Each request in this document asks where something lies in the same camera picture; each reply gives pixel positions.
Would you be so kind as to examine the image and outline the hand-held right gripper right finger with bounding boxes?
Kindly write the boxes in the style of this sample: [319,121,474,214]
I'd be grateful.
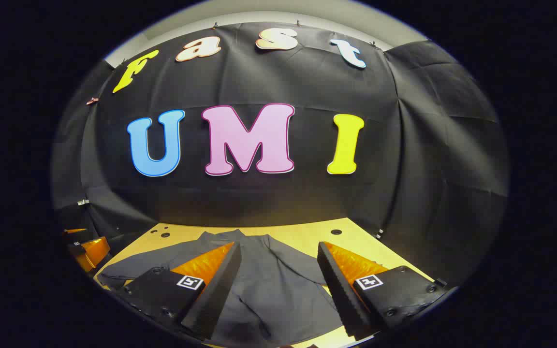
[316,241,449,341]

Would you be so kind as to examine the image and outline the dark grey shirt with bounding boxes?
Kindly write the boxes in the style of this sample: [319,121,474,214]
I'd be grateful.
[96,229,356,346]

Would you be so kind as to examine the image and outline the black backdrop cloth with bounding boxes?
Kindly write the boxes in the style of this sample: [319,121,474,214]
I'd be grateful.
[50,22,510,286]

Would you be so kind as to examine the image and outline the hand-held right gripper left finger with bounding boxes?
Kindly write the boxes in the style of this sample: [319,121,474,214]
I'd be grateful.
[117,241,243,341]

